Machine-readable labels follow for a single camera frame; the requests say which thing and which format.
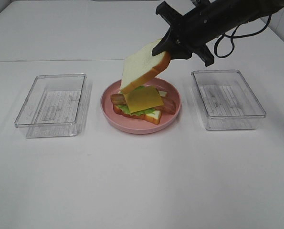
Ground bread slice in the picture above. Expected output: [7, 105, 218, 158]
[113, 104, 163, 125]
[119, 39, 171, 94]

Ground green lettuce leaf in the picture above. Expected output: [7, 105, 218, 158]
[110, 86, 162, 116]

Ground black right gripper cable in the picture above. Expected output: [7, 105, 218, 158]
[213, 13, 273, 58]

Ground clear left plastic tray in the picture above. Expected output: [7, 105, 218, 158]
[14, 73, 92, 138]

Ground pink round plate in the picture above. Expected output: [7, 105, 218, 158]
[101, 77, 181, 134]

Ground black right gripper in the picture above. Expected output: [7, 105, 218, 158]
[151, 1, 230, 66]

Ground clear right plastic tray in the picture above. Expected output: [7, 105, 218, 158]
[191, 70, 266, 131]

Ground yellow cheese slice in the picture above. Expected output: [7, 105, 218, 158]
[124, 86, 164, 113]

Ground brown bacon strip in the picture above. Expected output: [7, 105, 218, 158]
[110, 94, 127, 105]

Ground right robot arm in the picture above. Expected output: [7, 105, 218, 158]
[152, 0, 284, 66]

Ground clear plastic tray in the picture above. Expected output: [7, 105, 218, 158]
[14, 73, 92, 138]
[191, 70, 266, 131]

